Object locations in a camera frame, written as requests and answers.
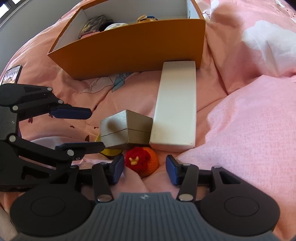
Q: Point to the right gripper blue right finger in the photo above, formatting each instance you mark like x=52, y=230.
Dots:
x=185, y=176

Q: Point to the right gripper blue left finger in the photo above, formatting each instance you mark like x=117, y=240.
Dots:
x=105, y=175

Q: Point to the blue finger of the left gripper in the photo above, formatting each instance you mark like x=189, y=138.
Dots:
x=69, y=112
x=78, y=150

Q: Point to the yellow round tin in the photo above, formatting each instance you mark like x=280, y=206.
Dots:
x=110, y=153

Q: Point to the orange crochet ball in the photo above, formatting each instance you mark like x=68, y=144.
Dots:
x=142, y=160

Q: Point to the long white box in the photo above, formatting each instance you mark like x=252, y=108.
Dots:
x=175, y=115

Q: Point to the gold square gift box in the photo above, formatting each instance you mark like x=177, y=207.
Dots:
x=125, y=130

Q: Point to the black photo card box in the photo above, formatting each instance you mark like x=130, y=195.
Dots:
x=92, y=25

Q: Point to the white plush toy black hat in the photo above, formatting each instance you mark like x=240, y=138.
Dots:
x=115, y=25

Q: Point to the red panda sailor plush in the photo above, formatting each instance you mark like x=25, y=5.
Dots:
x=145, y=19

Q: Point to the smartphone with lit screen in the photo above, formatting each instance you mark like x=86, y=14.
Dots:
x=12, y=75

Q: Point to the orange cardboard box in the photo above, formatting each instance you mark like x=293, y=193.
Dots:
x=178, y=35

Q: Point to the window with dark frame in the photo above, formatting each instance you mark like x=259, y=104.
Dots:
x=9, y=7

